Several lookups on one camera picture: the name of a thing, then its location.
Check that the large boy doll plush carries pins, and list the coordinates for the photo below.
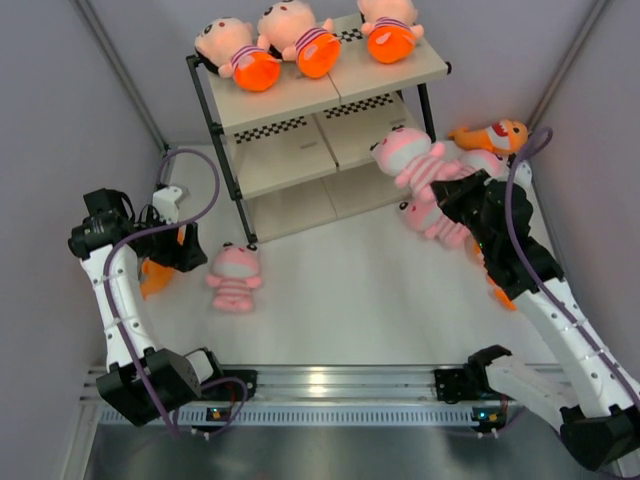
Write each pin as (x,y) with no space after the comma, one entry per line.
(391,28)

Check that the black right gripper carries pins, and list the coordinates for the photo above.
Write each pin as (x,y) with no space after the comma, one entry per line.
(450,193)

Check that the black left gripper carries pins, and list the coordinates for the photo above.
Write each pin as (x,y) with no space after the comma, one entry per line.
(183,257)

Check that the orange shark plush left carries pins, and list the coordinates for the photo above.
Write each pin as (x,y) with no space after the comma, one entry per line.
(154,278)

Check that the orange shark plush far right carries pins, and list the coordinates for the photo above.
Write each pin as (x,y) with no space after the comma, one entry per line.
(503,137)

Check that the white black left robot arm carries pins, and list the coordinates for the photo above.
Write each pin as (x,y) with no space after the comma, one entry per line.
(144,380)

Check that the orange shark plush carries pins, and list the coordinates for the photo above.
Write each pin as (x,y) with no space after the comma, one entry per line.
(154,278)
(503,137)
(497,292)

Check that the white slotted cable duct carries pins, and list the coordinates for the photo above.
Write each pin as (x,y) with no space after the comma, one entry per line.
(352,415)

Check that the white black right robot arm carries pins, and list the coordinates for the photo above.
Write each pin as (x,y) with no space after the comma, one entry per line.
(597,415)

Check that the aluminium mounting rail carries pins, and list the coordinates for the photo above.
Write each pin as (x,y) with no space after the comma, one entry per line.
(291,384)

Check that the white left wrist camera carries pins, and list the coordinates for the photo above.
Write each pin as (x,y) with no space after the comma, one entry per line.
(167,199)

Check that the pink striped plush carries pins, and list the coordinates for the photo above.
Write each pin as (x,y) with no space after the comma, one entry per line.
(427,219)
(234,274)
(414,161)
(480,159)

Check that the black-haired boy doll plush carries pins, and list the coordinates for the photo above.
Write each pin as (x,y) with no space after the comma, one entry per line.
(227,43)

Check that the small boy doll plush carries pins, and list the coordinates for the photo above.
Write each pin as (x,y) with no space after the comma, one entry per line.
(290,27)

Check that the beige black three-tier shelf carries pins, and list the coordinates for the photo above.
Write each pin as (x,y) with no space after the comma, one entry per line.
(297,156)

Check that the orange shark plush near right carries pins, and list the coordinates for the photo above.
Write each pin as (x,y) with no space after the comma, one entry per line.
(497,292)

